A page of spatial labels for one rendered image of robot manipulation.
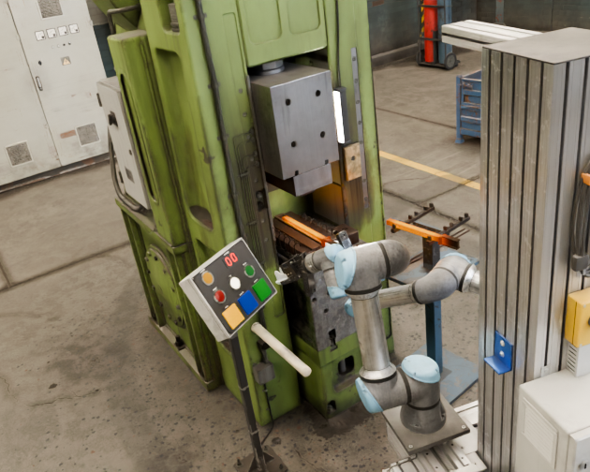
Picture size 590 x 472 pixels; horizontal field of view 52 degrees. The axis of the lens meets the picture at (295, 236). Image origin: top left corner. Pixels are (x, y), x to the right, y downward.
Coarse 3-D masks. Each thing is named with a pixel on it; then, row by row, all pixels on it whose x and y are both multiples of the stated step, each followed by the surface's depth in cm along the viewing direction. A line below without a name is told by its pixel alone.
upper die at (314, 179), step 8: (320, 168) 269; (328, 168) 271; (272, 176) 280; (296, 176) 263; (304, 176) 266; (312, 176) 268; (320, 176) 271; (328, 176) 273; (280, 184) 275; (288, 184) 269; (296, 184) 265; (304, 184) 267; (312, 184) 270; (320, 184) 272; (288, 192) 271; (296, 192) 266; (304, 192) 269
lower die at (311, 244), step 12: (276, 216) 315; (276, 228) 306; (288, 228) 304; (312, 228) 300; (276, 240) 300; (288, 240) 295; (300, 240) 291; (312, 240) 289; (336, 240) 288; (288, 252) 293; (300, 252) 283; (312, 252) 282
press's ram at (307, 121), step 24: (288, 72) 261; (312, 72) 255; (264, 96) 248; (288, 96) 248; (312, 96) 255; (264, 120) 255; (288, 120) 252; (312, 120) 258; (264, 144) 263; (288, 144) 256; (312, 144) 262; (336, 144) 270; (264, 168) 271; (288, 168) 260; (312, 168) 267
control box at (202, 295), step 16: (240, 240) 254; (224, 256) 245; (240, 256) 251; (208, 272) 237; (224, 272) 243; (240, 272) 248; (256, 272) 254; (192, 288) 232; (208, 288) 235; (224, 288) 240; (240, 288) 245; (272, 288) 257; (208, 304) 232; (224, 304) 237; (240, 304) 243; (208, 320) 236; (224, 320) 235; (224, 336) 236
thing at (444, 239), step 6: (390, 222) 298; (396, 222) 296; (402, 222) 296; (402, 228) 293; (408, 228) 290; (414, 228) 289; (420, 234) 286; (426, 234) 283; (432, 234) 281; (438, 234) 280; (444, 234) 279; (438, 240) 277; (444, 240) 277; (450, 240) 274; (456, 240) 272; (450, 246) 275; (456, 246) 273
